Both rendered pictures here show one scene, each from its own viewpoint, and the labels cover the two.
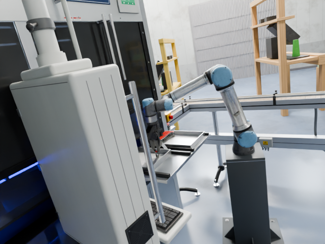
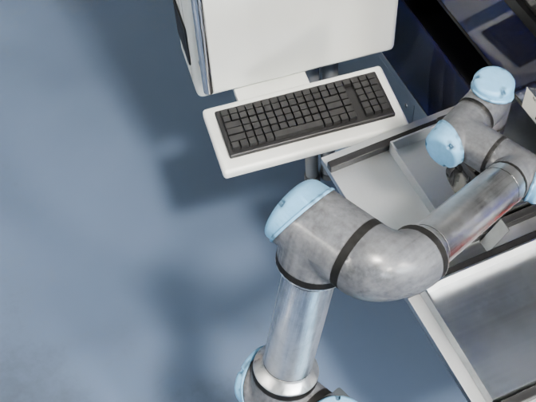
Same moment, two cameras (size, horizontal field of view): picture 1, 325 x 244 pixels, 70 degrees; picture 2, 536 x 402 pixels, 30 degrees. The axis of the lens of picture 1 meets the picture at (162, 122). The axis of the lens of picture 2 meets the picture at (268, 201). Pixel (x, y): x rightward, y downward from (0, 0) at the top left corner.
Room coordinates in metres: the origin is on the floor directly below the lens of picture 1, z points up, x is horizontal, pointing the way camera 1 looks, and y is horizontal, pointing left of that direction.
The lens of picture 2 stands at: (1.77, -1.09, 2.60)
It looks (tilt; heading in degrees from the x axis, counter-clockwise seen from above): 55 degrees down; 124
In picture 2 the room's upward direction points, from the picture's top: 4 degrees counter-clockwise
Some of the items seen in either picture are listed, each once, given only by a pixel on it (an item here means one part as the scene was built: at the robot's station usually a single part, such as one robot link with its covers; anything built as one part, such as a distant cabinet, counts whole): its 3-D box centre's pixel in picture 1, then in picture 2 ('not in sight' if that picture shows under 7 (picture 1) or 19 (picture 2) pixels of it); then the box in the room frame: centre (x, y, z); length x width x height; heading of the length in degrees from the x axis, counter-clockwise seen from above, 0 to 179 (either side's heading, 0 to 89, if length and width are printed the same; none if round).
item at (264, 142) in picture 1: (265, 142); not in sight; (2.15, -0.99, 0.50); 0.12 x 0.05 x 0.09; 55
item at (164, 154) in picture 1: (140, 158); (489, 162); (1.47, 0.19, 0.90); 0.34 x 0.26 x 0.04; 55
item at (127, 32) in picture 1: (132, 65); not in sight; (1.74, 0.13, 1.51); 0.43 x 0.01 x 0.59; 145
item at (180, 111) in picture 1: (169, 115); not in sight; (2.34, -0.09, 0.92); 0.69 x 0.15 x 0.16; 145
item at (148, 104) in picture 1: (149, 107); (489, 100); (1.47, 0.06, 1.24); 0.09 x 0.08 x 0.11; 80
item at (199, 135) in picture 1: (178, 139); (532, 310); (1.68, -0.09, 0.90); 0.34 x 0.26 x 0.04; 55
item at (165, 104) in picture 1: (164, 104); (465, 138); (1.47, -0.03, 1.23); 0.11 x 0.11 x 0.08; 80
